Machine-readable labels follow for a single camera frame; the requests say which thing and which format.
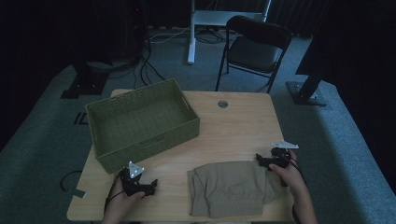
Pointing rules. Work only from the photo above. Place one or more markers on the green woven basket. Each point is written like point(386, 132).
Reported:
point(140, 124)

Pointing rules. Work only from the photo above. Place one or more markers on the dark curtain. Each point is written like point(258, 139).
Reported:
point(295, 15)

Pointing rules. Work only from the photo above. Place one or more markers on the khaki pants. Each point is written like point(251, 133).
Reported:
point(230, 189)

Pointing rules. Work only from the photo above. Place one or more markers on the person's right hand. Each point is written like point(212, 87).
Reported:
point(291, 179)

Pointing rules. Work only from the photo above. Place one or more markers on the black stand with base plate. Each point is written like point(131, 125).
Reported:
point(87, 82)

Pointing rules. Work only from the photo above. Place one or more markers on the black slanted stand with base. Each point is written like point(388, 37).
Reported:
point(306, 93)

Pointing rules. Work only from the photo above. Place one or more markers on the person's left hand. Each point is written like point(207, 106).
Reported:
point(123, 203)

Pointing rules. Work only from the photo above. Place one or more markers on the black folding chair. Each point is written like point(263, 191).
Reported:
point(255, 49)

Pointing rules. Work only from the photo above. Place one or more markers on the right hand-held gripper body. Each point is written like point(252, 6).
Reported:
point(280, 158)

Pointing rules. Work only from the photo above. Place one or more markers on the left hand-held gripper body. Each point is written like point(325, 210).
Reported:
point(130, 183)

